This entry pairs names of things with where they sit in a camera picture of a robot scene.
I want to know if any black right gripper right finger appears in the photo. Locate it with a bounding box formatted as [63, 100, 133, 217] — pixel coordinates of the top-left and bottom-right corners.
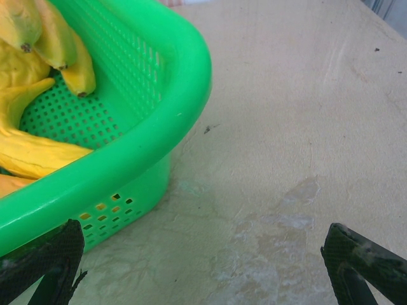
[320, 222, 407, 305]

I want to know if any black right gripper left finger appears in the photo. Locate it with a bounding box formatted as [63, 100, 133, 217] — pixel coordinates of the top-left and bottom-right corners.
[0, 218, 88, 305]

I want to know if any yellow-orange fake mango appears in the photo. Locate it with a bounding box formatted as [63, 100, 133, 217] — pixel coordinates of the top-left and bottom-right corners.
[0, 174, 36, 200]

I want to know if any yellow wrinkled fake fruit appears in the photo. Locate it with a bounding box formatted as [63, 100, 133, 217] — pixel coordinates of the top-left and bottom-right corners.
[0, 39, 95, 180]

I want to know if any yellow fake banana bunch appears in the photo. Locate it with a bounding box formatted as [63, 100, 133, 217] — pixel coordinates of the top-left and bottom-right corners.
[0, 0, 97, 98]

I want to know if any green plastic basket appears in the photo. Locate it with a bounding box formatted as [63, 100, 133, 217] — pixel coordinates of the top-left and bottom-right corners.
[0, 0, 213, 258]

